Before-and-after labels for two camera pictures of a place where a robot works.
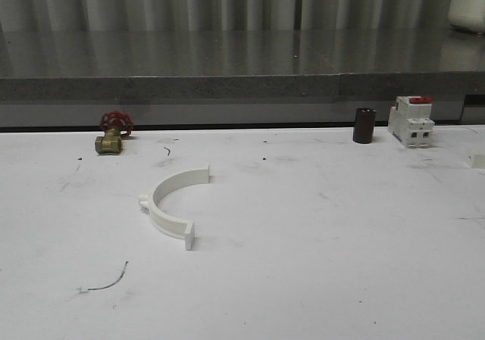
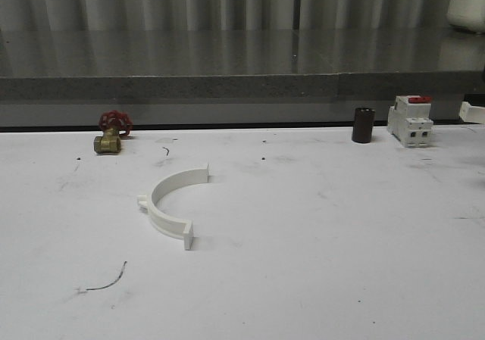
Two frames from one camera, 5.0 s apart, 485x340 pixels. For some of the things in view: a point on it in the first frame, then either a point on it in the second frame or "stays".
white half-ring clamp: [476, 160] → [470, 113]
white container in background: [467, 6] stays
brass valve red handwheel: [117, 126] stays
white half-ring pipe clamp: [177, 229] stays
